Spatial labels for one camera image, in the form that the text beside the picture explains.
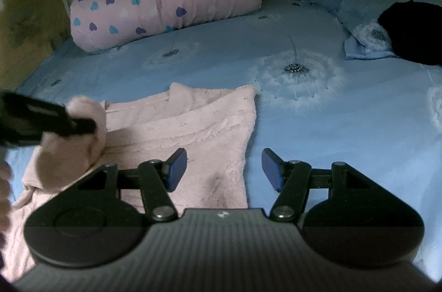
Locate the person's left hand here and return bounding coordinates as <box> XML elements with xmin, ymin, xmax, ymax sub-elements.
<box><xmin>0</xmin><ymin>161</ymin><xmax>14</xmax><ymax>237</ymax></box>

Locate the blue dandelion bed sheet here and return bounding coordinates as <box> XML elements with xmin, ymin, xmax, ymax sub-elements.
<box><xmin>18</xmin><ymin>0</ymin><xmax>441</xmax><ymax>280</ymax></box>

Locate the pink knit cardigan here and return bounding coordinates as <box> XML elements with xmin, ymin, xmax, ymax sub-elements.
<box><xmin>1</xmin><ymin>83</ymin><xmax>256</xmax><ymax>281</ymax></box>

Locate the blue pillow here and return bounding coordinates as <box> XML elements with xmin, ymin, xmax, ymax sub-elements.
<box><xmin>303</xmin><ymin>0</ymin><xmax>441</xmax><ymax>60</ymax></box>

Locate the black garment on pillow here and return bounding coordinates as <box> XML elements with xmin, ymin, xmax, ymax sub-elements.
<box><xmin>378</xmin><ymin>0</ymin><xmax>441</xmax><ymax>66</ymax></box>

